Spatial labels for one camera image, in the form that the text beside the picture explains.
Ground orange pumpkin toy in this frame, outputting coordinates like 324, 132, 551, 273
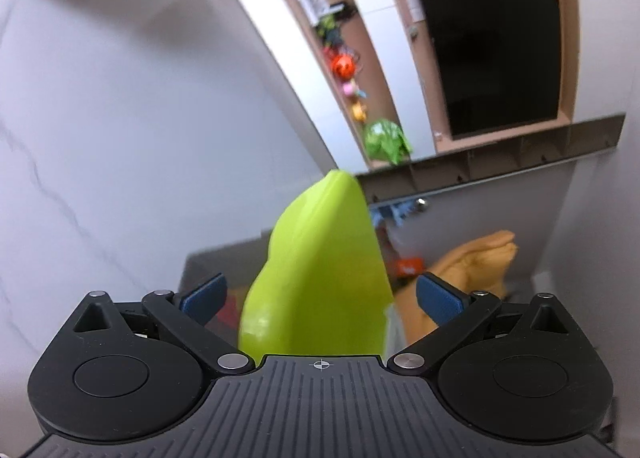
330, 54, 357, 80

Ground lime green bin lid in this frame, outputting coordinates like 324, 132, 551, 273
239, 170, 393, 362

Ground green plush toy on shelf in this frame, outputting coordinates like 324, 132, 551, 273
362, 119, 412, 165

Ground black television screen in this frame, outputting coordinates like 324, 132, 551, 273
421, 0, 562, 137

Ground mustard yellow sofa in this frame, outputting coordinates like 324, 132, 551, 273
394, 230, 518, 343

